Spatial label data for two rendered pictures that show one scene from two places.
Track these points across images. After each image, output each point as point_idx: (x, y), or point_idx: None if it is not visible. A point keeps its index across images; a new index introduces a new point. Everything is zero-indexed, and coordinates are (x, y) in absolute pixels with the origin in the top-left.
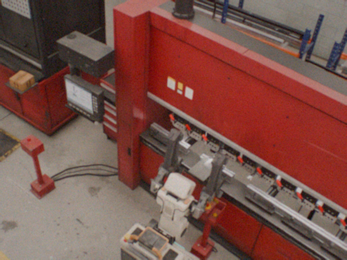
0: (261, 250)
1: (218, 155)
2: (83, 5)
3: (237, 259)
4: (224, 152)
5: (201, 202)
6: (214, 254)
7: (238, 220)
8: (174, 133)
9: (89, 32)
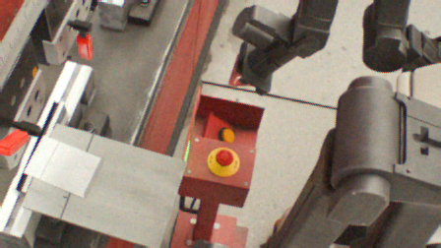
0: (201, 39)
1: None
2: None
3: (180, 146)
4: (62, 37)
5: (434, 47)
6: (197, 209)
7: (174, 84)
8: (414, 143)
9: None
